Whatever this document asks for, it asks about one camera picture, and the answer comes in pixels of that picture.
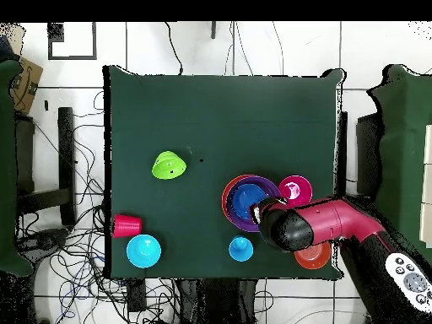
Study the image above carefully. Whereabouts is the black metal stand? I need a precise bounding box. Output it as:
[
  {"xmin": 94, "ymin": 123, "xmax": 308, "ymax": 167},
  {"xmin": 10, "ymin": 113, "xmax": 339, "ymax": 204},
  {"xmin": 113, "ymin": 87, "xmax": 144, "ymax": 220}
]
[
  {"xmin": 14, "ymin": 106, "xmax": 77, "ymax": 226},
  {"xmin": 335, "ymin": 111, "xmax": 384, "ymax": 203}
]

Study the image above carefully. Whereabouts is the tangle of black cables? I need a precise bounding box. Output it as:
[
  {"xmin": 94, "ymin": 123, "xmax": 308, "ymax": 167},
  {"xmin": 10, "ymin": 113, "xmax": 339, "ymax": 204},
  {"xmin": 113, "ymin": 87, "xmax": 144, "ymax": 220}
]
[{"xmin": 14, "ymin": 90, "xmax": 190, "ymax": 324}]

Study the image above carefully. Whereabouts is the magenta bowl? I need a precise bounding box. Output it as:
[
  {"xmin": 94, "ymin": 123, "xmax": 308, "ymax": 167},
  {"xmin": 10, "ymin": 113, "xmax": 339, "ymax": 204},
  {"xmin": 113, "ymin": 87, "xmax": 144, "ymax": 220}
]
[{"xmin": 278, "ymin": 175, "xmax": 314, "ymax": 208}]

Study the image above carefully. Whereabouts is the black square frame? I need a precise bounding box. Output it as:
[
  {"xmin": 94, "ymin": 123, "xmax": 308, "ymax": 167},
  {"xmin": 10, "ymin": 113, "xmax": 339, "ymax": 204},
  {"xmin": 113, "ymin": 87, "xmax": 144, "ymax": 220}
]
[{"xmin": 47, "ymin": 22, "xmax": 98, "ymax": 61}]

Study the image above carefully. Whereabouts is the black box on floor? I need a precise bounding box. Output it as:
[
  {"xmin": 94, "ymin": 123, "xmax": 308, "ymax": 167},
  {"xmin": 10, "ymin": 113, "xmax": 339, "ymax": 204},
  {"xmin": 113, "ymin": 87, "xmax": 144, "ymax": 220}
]
[{"xmin": 127, "ymin": 278, "xmax": 147, "ymax": 313}]

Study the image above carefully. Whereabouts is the small green bowl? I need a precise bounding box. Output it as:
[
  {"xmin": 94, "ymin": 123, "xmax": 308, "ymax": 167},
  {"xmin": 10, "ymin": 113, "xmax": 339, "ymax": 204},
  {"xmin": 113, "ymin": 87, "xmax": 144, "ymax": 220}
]
[{"xmin": 151, "ymin": 150, "xmax": 187, "ymax": 181}]

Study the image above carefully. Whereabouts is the dark green tablecloth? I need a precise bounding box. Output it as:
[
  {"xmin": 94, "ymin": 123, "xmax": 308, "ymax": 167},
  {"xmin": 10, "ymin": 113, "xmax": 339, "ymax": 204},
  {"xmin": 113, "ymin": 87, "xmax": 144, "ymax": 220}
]
[{"xmin": 102, "ymin": 64, "xmax": 345, "ymax": 281}]

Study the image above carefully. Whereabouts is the black cable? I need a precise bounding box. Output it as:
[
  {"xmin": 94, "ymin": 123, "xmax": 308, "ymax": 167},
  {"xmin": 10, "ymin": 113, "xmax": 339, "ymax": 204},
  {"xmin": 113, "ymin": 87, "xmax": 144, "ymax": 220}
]
[{"xmin": 164, "ymin": 22, "xmax": 184, "ymax": 75}]

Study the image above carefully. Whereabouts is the purple bowl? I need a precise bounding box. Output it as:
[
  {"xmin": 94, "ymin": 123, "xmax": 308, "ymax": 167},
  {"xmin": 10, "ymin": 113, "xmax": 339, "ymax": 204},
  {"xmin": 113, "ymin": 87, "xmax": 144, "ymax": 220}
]
[{"xmin": 224, "ymin": 175, "xmax": 282, "ymax": 233}]

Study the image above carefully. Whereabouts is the deep orange bowl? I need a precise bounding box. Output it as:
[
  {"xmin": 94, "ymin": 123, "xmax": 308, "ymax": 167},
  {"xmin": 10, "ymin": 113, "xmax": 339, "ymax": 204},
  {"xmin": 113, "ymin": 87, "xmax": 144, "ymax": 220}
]
[{"xmin": 294, "ymin": 240, "xmax": 332, "ymax": 271}]

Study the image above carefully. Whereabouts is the dark blue bowl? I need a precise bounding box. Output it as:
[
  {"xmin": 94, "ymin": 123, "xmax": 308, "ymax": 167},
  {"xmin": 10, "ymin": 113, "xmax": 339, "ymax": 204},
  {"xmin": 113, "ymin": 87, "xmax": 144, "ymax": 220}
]
[{"xmin": 230, "ymin": 183, "xmax": 269, "ymax": 222}]

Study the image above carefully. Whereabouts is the green cloth side table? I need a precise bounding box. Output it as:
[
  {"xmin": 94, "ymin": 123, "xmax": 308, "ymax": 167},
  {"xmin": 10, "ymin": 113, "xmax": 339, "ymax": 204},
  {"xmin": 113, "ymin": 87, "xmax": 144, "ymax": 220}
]
[
  {"xmin": 365, "ymin": 63, "xmax": 432, "ymax": 261},
  {"xmin": 0, "ymin": 59, "xmax": 34, "ymax": 278}
]

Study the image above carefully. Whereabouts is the cardboard box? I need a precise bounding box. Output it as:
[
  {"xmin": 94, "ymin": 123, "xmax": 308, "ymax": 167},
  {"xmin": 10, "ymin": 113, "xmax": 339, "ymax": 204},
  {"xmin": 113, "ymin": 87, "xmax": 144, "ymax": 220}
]
[{"xmin": 9, "ymin": 57, "xmax": 44, "ymax": 116}]

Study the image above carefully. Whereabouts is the grey machine base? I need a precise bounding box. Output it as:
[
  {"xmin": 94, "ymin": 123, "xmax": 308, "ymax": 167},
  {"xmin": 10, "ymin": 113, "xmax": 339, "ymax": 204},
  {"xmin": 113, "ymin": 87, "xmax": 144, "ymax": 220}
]
[{"xmin": 16, "ymin": 228, "xmax": 70, "ymax": 261}]

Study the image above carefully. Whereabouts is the red cup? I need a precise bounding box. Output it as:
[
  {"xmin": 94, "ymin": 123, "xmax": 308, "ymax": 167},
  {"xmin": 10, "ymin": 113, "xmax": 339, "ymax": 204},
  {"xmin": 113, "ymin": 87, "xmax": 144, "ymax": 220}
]
[{"xmin": 111, "ymin": 213, "xmax": 143, "ymax": 240}]

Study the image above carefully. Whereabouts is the wide orange bowl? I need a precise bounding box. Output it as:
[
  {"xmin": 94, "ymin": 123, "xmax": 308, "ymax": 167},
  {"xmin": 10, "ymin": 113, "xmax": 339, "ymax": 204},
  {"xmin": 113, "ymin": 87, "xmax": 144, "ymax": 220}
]
[{"xmin": 221, "ymin": 174, "xmax": 254, "ymax": 227}]

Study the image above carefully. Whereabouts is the light blue cup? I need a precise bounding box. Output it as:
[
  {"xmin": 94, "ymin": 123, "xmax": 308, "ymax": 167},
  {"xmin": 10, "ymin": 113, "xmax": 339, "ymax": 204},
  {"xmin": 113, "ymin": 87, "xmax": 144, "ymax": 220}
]
[{"xmin": 228, "ymin": 235, "xmax": 255, "ymax": 263}]

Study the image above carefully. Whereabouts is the light blue bowl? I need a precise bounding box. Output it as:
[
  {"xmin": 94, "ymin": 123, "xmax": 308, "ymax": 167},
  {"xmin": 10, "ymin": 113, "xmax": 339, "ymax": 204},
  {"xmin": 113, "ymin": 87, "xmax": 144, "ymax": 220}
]
[{"xmin": 126, "ymin": 234, "xmax": 163, "ymax": 269}]

